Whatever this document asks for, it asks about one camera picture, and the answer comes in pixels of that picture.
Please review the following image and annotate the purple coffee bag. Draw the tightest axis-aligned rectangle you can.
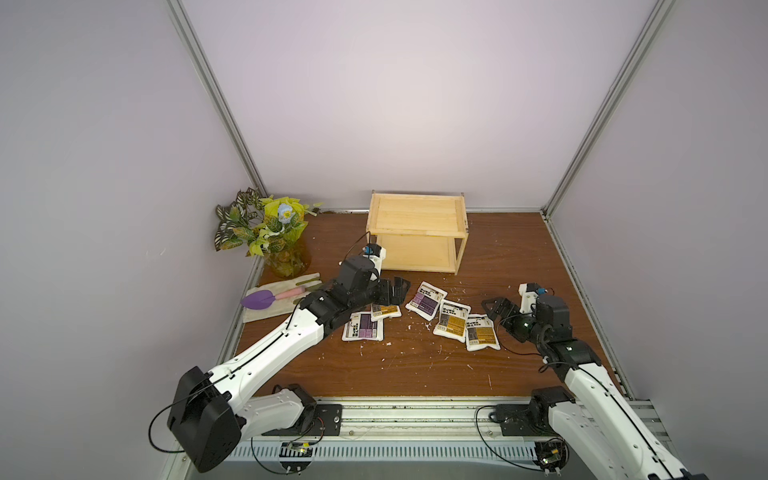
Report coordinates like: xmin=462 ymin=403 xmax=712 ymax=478
xmin=342 ymin=312 xmax=384 ymax=342
xmin=405 ymin=282 xmax=447 ymax=322

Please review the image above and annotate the yellow coffee bag small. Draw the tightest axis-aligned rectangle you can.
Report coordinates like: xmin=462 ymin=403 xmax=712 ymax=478
xmin=370 ymin=304 xmax=402 ymax=321

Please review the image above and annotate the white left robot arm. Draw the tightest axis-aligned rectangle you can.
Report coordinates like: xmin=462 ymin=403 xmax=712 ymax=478
xmin=166 ymin=253 xmax=411 ymax=473

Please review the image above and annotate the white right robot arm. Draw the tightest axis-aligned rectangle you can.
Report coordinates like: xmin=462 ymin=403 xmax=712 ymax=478
xmin=483 ymin=284 xmax=707 ymax=479

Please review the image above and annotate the purple coffee bag flat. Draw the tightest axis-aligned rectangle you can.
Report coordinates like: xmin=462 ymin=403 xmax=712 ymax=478
xmin=342 ymin=312 xmax=384 ymax=342

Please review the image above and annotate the light wooden two-tier shelf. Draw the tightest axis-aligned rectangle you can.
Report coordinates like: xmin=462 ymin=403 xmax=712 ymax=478
xmin=366 ymin=192 xmax=469 ymax=274

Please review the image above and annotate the green artificial plant in vase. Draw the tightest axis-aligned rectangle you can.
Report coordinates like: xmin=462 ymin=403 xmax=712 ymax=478
xmin=214 ymin=188 xmax=321 ymax=279

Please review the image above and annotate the right circuit board connector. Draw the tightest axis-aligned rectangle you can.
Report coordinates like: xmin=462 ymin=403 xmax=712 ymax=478
xmin=534 ymin=437 xmax=570 ymax=475

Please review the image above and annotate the circuit board connector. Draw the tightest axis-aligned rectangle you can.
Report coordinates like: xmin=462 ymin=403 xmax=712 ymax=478
xmin=278 ymin=442 xmax=316 ymax=475
xmin=534 ymin=437 xmax=570 ymax=475

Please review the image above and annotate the left circuit board connector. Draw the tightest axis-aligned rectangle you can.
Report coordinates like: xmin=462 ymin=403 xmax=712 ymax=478
xmin=278 ymin=442 xmax=316 ymax=475

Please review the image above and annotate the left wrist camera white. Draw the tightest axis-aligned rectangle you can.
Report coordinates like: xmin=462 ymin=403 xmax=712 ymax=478
xmin=362 ymin=243 xmax=386 ymax=274

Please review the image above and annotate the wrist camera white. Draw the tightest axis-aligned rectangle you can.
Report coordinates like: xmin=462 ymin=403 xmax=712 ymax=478
xmin=519 ymin=282 xmax=549 ymax=314
xmin=362 ymin=243 xmax=386 ymax=274

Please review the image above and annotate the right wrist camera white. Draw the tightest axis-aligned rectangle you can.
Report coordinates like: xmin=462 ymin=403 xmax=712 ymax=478
xmin=519 ymin=282 xmax=549 ymax=314

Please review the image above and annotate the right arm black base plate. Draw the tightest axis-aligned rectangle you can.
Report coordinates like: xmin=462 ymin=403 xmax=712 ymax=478
xmin=488 ymin=386 xmax=575 ymax=438

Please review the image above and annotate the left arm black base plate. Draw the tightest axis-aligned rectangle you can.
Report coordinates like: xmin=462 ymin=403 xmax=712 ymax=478
xmin=262 ymin=384 xmax=343 ymax=438

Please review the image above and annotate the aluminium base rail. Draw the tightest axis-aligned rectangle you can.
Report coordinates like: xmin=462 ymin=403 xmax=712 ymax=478
xmin=161 ymin=395 xmax=679 ymax=480

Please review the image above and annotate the aluminium frame corner post left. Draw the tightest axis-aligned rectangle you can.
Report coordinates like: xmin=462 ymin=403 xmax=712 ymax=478
xmin=165 ymin=0 xmax=268 ymax=195

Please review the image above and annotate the aluminium frame corner post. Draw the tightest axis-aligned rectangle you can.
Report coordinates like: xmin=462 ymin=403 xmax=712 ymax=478
xmin=165 ymin=0 xmax=268 ymax=195
xmin=541 ymin=0 xmax=676 ymax=221

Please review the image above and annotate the aluminium frame corner post right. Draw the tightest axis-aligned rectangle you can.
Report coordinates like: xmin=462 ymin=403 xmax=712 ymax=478
xmin=541 ymin=0 xmax=676 ymax=221

